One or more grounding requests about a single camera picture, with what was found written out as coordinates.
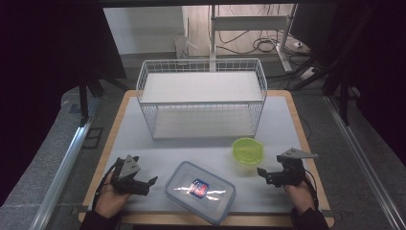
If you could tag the black curtain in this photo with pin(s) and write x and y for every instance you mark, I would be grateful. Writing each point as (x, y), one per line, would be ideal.
(376, 64)
(41, 80)

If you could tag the white metal desk frame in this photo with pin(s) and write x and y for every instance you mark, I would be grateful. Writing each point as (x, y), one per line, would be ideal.
(249, 23)

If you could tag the black metal stand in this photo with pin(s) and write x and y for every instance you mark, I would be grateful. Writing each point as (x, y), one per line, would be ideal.
(84, 99)
(344, 102)

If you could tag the clear rectangular food container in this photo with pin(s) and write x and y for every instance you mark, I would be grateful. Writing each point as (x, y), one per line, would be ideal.
(199, 191)

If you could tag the white power strip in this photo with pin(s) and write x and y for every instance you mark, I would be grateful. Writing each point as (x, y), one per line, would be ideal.
(308, 73)

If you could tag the person's right hand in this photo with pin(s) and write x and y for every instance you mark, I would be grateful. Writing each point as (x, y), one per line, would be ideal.
(300, 196)

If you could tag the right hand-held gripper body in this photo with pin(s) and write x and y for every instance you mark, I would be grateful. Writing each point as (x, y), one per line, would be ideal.
(292, 167)

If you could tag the white table mat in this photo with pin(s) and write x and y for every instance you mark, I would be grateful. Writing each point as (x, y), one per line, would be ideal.
(178, 153)

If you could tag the person's left hand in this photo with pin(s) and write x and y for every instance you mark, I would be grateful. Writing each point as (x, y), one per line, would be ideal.
(110, 199)

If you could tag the green round plastic container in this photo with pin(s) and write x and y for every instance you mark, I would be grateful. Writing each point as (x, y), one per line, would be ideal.
(248, 151)

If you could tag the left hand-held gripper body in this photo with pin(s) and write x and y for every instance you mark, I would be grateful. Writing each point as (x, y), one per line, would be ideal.
(129, 167)

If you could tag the aluminium rail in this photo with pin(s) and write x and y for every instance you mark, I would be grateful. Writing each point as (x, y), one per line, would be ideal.
(364, 163)
(63, 169)

